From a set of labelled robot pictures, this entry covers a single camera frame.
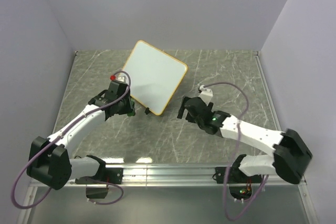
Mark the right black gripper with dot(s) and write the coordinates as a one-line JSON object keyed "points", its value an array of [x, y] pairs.
{"points": [[182, 107]]}

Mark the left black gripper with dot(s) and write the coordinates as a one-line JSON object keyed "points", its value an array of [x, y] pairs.
{"points": [[129, 108]]}

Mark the green whiteboard eraser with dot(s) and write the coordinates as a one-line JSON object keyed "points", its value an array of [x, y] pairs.
{"points": [[131, 111]]}

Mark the black wire whiteboard stand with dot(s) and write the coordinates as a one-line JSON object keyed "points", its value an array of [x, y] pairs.
{"points": [[147, 111]]}

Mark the orange framed whiteboard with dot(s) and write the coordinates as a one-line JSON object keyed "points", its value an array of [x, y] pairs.
{"points": [[154, 75]]}

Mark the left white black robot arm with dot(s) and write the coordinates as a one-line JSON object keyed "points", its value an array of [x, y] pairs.
{"points": [[50, 159]]}

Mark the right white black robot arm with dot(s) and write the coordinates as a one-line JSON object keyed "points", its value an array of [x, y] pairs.
{"points": [[285, 153]]}

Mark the aluminium mounting rail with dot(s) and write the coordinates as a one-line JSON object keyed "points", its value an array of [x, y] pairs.
{"points": [[165, 175]]}

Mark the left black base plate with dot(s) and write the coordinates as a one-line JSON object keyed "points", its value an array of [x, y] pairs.
{"points": [[112, 175]]}

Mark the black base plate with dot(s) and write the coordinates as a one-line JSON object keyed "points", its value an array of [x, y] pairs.
{"points": [[112, 175], [235, 176]]}

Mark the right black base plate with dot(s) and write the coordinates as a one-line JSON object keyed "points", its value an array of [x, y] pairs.
{"points": [[235, 176]]}

